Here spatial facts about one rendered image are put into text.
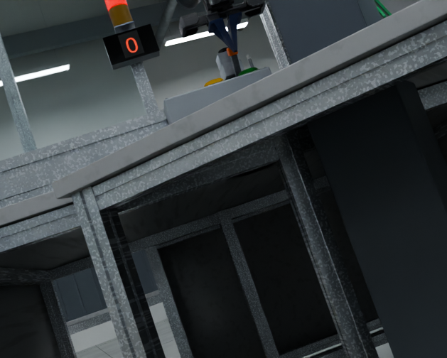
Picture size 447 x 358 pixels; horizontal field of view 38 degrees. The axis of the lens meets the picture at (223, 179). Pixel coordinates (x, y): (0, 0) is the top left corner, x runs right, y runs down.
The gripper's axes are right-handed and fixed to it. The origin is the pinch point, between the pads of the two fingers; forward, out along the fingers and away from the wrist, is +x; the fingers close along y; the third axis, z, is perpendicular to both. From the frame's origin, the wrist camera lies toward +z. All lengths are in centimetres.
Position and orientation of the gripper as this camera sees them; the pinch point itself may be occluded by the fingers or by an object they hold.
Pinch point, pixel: (229, 36)
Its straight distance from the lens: 141.9
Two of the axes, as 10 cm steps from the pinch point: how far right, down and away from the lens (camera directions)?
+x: 3.4, 9.3, -1.3
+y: 9.4, -3.2, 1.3
